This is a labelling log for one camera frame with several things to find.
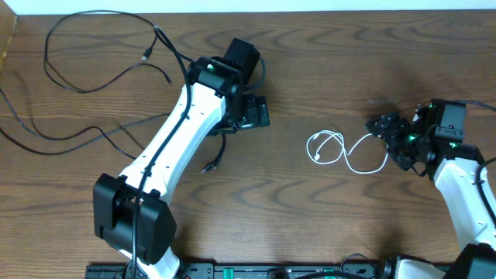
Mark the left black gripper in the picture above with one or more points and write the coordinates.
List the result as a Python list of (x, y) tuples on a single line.
[(256, 117)]

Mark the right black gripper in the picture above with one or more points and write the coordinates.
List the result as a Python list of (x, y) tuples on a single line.
[(399, 125)]

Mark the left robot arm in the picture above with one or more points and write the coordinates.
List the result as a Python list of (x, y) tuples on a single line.
[(131, 211)]

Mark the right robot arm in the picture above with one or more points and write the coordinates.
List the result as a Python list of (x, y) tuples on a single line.
[(459, 171)]

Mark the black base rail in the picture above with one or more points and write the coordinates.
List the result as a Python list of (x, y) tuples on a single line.
[(212, 271)]

